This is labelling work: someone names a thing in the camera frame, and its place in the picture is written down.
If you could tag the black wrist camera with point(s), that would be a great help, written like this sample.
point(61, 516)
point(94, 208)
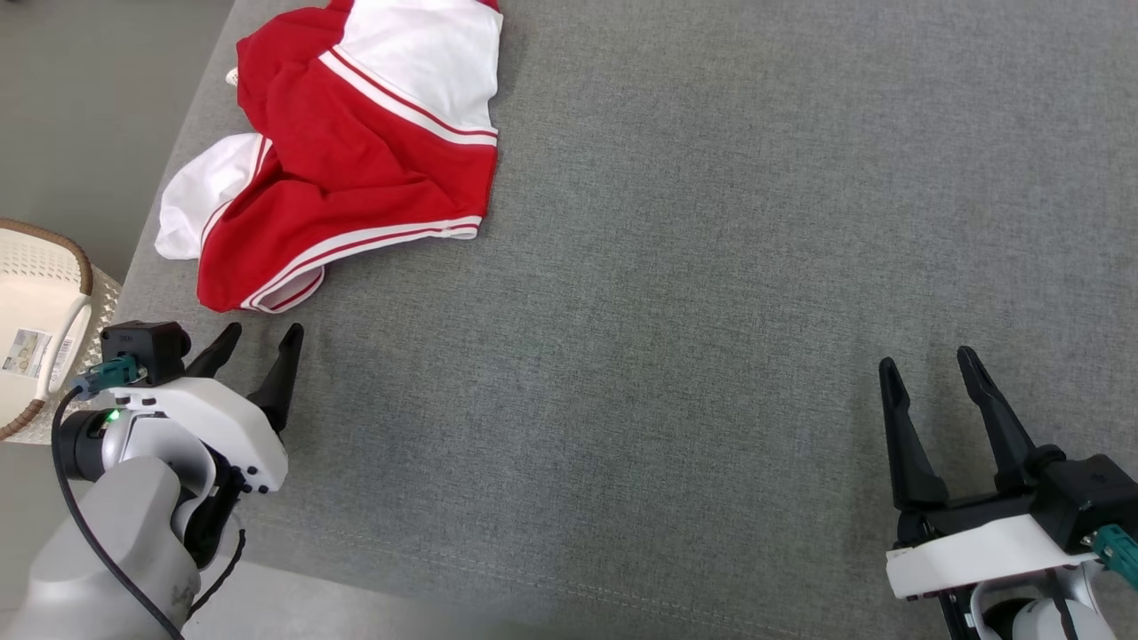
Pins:
point(142, 348)
point(1089, 498)

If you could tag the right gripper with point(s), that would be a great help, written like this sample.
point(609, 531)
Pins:
point(969, 551)

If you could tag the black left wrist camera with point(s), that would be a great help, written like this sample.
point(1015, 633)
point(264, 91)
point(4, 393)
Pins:
point(142, 348)

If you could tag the white woven laundry basket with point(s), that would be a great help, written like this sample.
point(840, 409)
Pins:
point(36, 267)

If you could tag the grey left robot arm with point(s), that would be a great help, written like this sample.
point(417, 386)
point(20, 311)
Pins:
point(116, 533)

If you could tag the paper barcode label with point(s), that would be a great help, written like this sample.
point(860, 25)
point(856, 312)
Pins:
point(27, 353)

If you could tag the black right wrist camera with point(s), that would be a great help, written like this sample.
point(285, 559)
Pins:
point(1089, 498)

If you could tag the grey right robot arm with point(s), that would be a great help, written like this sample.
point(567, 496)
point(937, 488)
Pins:
point(1040, 622)

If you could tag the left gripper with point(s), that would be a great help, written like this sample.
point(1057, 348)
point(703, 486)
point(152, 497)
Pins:
point(213, 418)

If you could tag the red and white garment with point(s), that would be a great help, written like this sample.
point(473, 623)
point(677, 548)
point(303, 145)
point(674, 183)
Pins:
point(356, 178)

